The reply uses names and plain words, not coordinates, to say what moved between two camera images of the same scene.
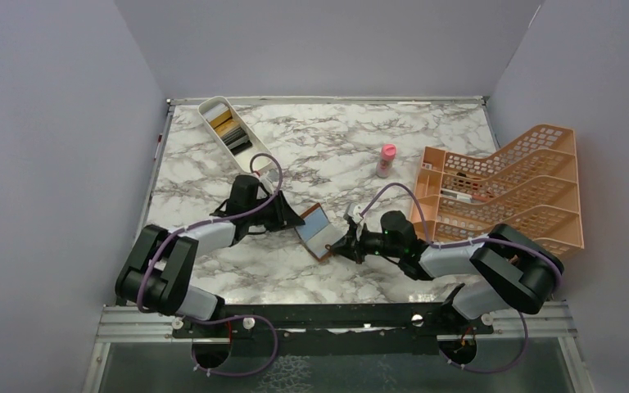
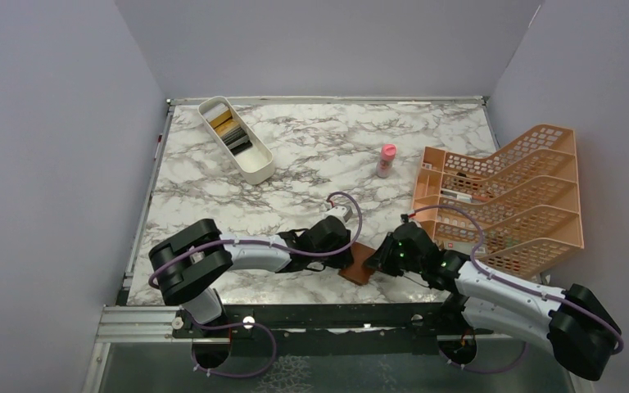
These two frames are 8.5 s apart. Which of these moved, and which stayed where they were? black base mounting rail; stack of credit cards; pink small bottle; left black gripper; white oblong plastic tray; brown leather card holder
Moved: brown leather card holder; left black gripper
Stayed: white oblong plastic tray; stack of credit cards; black base mounting rail; pink small bottle
